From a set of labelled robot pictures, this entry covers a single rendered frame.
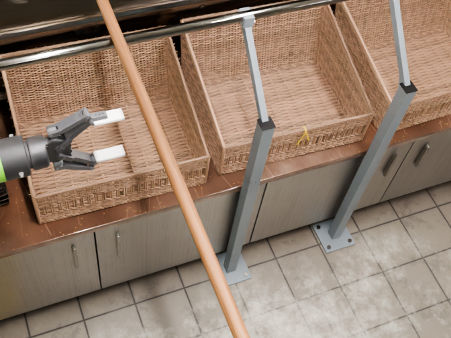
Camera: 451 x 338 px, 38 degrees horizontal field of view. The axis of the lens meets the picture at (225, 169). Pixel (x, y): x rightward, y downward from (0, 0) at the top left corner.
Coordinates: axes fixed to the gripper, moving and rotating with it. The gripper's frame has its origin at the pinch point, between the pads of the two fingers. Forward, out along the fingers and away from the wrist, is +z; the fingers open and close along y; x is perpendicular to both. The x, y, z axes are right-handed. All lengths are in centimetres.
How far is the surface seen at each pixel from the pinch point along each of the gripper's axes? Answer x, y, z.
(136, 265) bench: -13, 97, 8
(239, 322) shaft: 51, -1, 9
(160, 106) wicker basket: -51, 59, 29
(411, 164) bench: -13, 81, 121
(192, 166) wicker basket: -17, 48, 28
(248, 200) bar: -7, 61, 45
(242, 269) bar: -7, 117, 51
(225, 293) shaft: 45.0, -1.5, 8.6
